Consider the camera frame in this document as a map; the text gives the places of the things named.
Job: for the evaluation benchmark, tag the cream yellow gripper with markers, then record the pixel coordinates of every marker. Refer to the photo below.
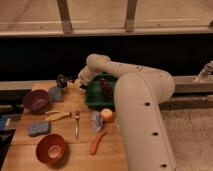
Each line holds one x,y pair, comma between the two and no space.
73,83

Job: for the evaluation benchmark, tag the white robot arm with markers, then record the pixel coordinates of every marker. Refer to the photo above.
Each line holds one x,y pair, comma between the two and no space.
138,92

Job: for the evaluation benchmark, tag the small metal cup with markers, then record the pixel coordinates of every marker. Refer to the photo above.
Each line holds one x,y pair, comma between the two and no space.
63,87

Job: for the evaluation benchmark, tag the green plastic tray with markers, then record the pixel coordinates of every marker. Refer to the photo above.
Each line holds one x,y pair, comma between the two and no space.
94,97

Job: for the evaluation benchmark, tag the silver metal fork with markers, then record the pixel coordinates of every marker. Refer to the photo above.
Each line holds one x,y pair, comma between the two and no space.
77,118

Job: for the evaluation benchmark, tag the dark grape bunch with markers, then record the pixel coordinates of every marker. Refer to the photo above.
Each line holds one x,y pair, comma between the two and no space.
106,89

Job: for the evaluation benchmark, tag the yellow banana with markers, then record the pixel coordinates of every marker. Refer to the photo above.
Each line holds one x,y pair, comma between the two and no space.
56,115

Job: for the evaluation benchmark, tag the grey crumpled cloth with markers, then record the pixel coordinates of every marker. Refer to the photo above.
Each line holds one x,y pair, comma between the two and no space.
97,121

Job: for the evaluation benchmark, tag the dark purple bowl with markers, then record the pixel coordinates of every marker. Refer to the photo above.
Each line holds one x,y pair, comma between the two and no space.
36,100

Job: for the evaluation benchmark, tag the peach apple fruit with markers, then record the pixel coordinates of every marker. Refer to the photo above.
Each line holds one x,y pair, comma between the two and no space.
107,115

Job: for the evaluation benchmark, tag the blue sponge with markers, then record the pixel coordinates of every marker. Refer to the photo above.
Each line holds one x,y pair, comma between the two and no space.
38,128

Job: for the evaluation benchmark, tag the orange carrot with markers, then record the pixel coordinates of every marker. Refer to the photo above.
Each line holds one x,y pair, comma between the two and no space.
95,142

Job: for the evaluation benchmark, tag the orange red bowl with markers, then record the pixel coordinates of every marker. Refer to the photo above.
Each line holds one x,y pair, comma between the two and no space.
50,149

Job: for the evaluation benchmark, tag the metal rail with bracket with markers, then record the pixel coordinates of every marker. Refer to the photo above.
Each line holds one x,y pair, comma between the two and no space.
197,84

